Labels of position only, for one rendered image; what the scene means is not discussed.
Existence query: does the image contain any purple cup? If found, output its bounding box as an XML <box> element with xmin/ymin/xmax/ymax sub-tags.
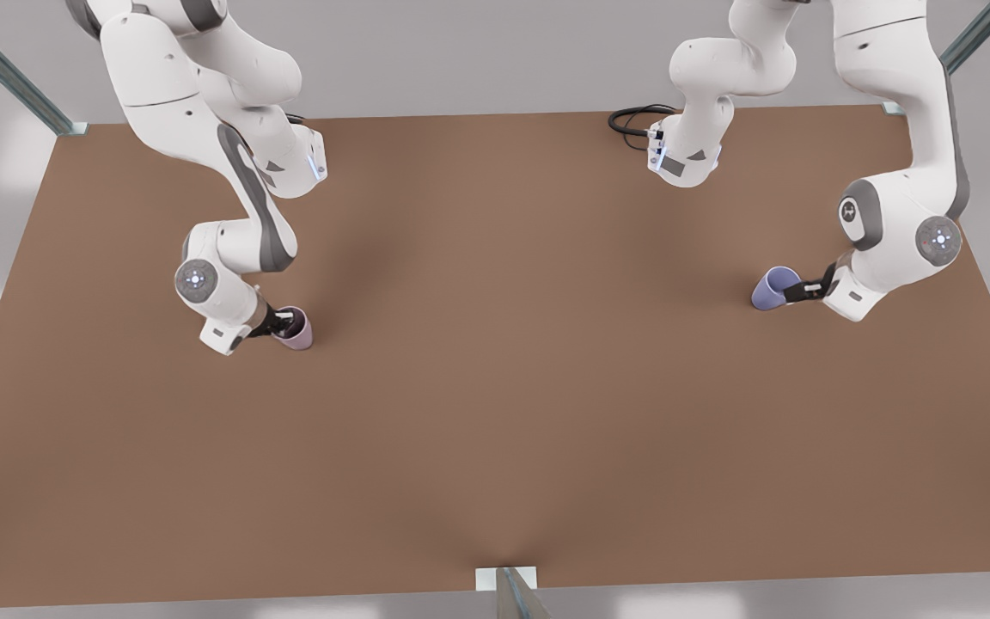
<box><xmin>751</xmin><ymin>266</ymin><xmax>803</xmax><ymax>312</ymax></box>

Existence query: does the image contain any pink cup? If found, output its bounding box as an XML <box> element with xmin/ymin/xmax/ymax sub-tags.
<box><xmin>272</xmin><ymin>306</ymin><xmax>315</xmax><ymax>352</ymax></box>

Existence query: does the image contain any silver frame post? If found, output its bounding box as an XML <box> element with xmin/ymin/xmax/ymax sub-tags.
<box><xmin>881</xmin><ymin>0</ymin><xmax>990</xmax><ymax>117</ymax></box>
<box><xmin>475</xmin><ymin>566</ymin><xmax>553</xmax><ymax>619</ymax></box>
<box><xmin>0</xmin><ymin>0</ymin><xmax>89</xmax><ymax>138</ymax></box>

